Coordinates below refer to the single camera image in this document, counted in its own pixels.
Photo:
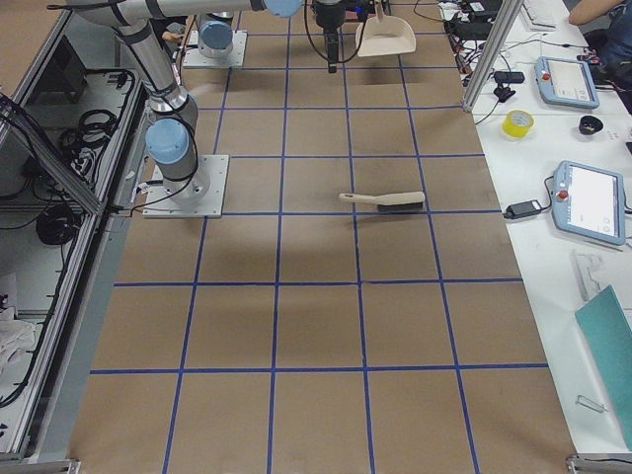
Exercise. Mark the black power adapter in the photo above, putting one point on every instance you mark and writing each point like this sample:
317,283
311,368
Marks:
523,209

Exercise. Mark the teach pendant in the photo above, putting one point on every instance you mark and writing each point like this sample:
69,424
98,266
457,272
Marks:
589,202
565,82

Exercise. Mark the yellow tape roll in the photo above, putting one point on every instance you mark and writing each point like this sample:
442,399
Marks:
517,124

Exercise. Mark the upper teach pendant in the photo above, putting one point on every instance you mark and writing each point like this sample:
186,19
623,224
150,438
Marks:
565,82

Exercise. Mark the lower teach pendant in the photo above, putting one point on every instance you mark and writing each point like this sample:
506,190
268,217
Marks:
589,202

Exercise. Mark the aluminium frame post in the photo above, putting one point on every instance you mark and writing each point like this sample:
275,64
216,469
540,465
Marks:
496,39

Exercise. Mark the beige plastic dustpan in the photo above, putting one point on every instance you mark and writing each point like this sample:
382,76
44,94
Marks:
384,34

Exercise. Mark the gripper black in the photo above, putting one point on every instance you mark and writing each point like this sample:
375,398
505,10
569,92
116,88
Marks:
326,17

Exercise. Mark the beige hand brush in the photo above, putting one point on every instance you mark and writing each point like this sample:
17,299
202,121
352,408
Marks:
389,203

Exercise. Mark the black webcam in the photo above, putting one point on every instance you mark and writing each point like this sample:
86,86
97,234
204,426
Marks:
504,79

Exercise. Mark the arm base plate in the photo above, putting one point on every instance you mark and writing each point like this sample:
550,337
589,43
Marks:
199,56
203,196

